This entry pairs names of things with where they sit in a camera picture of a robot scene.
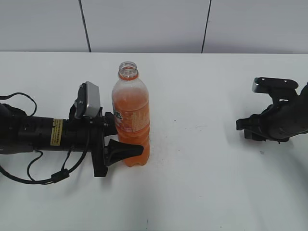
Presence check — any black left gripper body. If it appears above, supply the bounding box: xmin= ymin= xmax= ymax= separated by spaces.
xmin=65 ymin=105 xmax=110 ymax=178

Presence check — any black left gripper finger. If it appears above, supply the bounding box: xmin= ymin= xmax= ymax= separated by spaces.
xmin=104 ymin=139 xmax=144 ymax=167
xmin=104 ymin=112 xmax=117 ymax=135

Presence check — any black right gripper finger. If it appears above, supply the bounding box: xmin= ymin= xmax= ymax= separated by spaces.
xmin=244 ymin=130 xmax=266 ymax=141
xmin=236 ymin=116 xmax=252 ymax=131

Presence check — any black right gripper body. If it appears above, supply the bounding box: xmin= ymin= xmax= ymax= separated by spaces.
xmin=251 ymin=97 xmax=298 ymax=141

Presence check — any orange soda plastic bottle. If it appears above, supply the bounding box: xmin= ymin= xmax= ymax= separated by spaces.
xmin=112 ymin=61 xmax=150 ymax=167

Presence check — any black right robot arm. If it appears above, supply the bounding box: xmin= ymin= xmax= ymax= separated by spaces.
xmin=105 ymin=80 xmax=308 ymax=167

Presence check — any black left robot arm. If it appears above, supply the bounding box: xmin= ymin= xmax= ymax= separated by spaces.
xmin=0 ymin=103 xmax=122 ymax=184

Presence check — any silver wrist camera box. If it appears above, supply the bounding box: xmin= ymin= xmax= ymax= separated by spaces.
xmin=74 ymin=81 xmax=101 ymax=119

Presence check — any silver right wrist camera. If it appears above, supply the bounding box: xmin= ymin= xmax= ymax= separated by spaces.
xmin=252 ymin=77 xmax=298 ymax=101

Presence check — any black camera cable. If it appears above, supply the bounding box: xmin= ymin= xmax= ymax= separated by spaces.
xmin=0 ymin=92 xmax=92 ymax=185

